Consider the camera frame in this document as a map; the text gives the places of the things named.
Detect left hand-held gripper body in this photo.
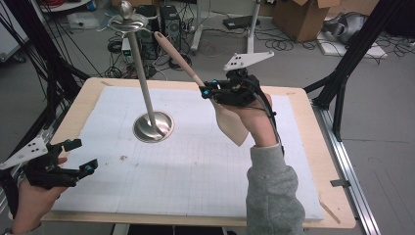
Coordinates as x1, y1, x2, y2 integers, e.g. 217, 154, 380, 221
0, 136, 81, 190

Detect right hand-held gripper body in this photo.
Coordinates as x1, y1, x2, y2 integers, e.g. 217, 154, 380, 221
211, 50, 275, 107

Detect beige spatula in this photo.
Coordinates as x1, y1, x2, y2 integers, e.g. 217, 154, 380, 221
154, 30, 250, 147

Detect metal utensil stand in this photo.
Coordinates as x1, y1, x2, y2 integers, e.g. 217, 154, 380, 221
107, 0, 175, 144

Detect person's left hand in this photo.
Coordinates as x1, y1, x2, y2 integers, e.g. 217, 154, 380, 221
11, 156, 69, 234

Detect person's right hand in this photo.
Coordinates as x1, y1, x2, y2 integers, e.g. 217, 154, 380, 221
218, 92, 278, 148

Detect white stand leg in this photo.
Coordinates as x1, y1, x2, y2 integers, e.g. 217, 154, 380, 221
190, 0, 205, 55
246, 0, 262, 55

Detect black flat device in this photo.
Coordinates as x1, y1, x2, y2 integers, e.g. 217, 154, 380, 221
222, 15, 261, 30

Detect black computer tower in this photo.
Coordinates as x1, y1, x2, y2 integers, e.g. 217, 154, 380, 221
135, 4, 161, 61
160, 4, 182, 53

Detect white grid mat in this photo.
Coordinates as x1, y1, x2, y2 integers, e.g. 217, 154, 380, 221
52, 85, 326, 220

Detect small white power unit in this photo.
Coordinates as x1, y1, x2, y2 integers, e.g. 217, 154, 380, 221
120, 37, 135, 65

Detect cardboard box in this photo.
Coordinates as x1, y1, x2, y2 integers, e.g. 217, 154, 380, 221
272, 0, 381, 43

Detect clear plastic bag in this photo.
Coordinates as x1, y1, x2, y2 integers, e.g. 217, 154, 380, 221
67, 12, 101, 30

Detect grey bag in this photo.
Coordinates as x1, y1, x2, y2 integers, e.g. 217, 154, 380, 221
322, 12, 368, 45

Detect metal clip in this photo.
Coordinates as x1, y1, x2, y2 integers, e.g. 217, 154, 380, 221
330, 178, 351, 189

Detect white board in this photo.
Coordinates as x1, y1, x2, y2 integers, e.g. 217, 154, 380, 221
316, 30, 390, 60

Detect round white table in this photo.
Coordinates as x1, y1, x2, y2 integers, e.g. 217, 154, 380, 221
38, 0, 92, 14

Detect coiled black cable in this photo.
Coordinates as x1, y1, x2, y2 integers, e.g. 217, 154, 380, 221
167, 52, 193, 71

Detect black frame struts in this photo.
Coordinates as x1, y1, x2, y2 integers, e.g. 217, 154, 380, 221
302, 0, 405, 143
0, 0, 91, 170

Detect aluminium rail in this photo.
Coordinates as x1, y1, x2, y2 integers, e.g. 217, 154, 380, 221
311, 104, 381, 235

